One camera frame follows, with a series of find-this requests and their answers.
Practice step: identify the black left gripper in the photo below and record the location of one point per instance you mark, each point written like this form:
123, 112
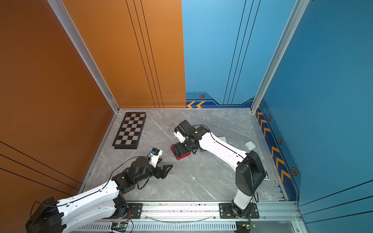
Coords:
160, 174

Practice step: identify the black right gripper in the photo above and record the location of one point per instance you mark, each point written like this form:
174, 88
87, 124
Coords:
180, 150

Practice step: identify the red booklet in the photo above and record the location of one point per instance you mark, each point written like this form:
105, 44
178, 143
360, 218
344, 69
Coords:
180, 151

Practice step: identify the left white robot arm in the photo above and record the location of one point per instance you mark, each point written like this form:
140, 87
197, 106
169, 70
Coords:
104, 201

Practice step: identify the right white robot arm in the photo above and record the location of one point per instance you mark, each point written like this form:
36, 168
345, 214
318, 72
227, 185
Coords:
249, 170

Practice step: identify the black white chessboard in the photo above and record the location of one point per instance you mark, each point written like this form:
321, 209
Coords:
130, 130

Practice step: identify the left circuit board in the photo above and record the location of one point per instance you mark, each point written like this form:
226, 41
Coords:
119, 227

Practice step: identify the circuit board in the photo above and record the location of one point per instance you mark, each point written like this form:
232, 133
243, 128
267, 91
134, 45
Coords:
119, 227
244, 227

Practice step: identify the clear plastic earphone case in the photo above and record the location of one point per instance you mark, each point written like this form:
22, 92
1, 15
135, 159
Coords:
250, 145

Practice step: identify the right circuit board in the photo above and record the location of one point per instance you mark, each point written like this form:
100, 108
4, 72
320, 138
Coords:
244, 227

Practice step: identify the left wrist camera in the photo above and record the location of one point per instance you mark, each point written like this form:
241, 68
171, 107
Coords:
156, 155

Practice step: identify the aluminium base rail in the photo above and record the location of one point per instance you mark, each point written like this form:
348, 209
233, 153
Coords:
191, 211

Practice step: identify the aluminium corner post right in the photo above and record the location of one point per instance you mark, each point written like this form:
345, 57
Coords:
288, 32

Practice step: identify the aluminium corner post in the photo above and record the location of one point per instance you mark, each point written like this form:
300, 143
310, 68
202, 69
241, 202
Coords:
66, 21
288, 32

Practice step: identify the aluminium corner post left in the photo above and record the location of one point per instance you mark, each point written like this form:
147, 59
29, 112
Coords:
66, 21

